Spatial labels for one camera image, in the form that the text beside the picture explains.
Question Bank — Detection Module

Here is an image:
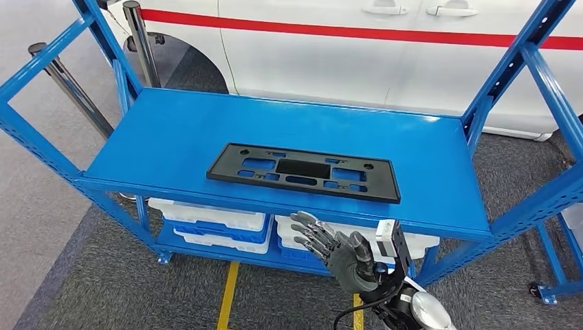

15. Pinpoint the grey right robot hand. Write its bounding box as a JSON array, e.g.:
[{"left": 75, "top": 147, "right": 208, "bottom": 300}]
[{"left": 290, "top": 210, "right": 384, "bottom": 295}]

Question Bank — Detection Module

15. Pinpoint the black plastic plate part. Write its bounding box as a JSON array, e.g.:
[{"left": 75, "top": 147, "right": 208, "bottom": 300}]
[{"left": 206, "top": 142, "right": 402, "bottom": 204}]

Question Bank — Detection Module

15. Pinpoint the blue metal shelf rack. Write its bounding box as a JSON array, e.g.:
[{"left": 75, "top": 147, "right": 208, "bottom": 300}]
[{"left": 0, "top": 0, "right": 583, "bottom": 290}]

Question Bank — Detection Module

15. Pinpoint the blue plastic bin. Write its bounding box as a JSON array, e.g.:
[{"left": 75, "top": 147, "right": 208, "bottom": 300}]
[
  {"left": 278, "top": 245, "right": 330, "bottom": 264},
  {"left": 162, "top": 216, "right": 273, "bottom": 245}
]

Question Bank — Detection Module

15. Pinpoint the white car with red stripe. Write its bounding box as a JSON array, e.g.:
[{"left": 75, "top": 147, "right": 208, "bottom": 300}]
[{"left": 98, "top": 0, "right": 583, "bottom": 142}]

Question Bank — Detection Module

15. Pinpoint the blue rack with caster wheels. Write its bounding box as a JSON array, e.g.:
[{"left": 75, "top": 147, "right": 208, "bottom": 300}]
[{"left": 529, "top": 202, "right": 583, "bottom": 306}]

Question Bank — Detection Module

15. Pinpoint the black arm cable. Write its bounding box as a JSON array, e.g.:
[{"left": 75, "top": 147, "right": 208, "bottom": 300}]
[{"left": 333, "top": 282, "right": 406, "bottom": 330}]

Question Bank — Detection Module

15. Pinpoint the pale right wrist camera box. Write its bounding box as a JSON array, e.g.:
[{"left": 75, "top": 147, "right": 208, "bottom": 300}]
[{"left": 375, "top": 219, "right": 398, "bottom": 266}]

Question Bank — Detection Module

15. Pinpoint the black camera bracket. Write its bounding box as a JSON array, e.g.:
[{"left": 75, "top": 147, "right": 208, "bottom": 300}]
[{"left": 391, "top": 223, "right": 413, "bottom": 283}]

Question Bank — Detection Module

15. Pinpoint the chrome stanchion post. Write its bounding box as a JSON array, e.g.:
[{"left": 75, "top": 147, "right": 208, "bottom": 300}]
[
  {"left": 122, "top": 0, "right": 162, "bottom": 88},
  {"left": 27, "top": 42, "right": 149, "bottom": 204}
]

